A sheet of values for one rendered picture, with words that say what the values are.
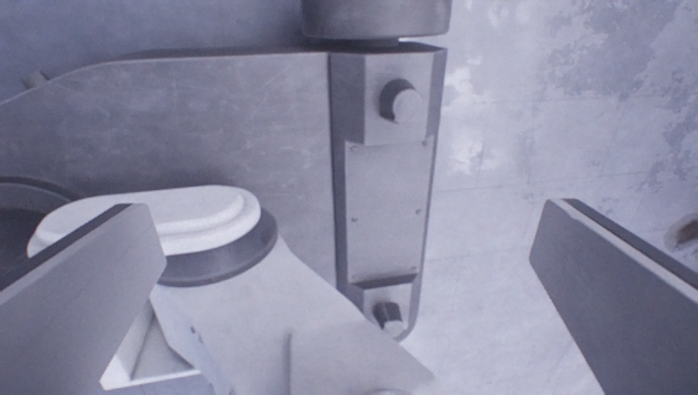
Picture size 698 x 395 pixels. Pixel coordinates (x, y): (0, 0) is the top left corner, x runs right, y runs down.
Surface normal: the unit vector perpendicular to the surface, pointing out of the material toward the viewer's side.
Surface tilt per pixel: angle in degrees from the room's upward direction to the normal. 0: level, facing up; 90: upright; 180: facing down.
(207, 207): 90
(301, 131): 0
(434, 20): 30
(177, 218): 90
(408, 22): 6
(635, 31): 0
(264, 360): 90
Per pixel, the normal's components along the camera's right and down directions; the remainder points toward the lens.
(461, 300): 0.19, 0.47
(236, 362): -0.01, -0.88
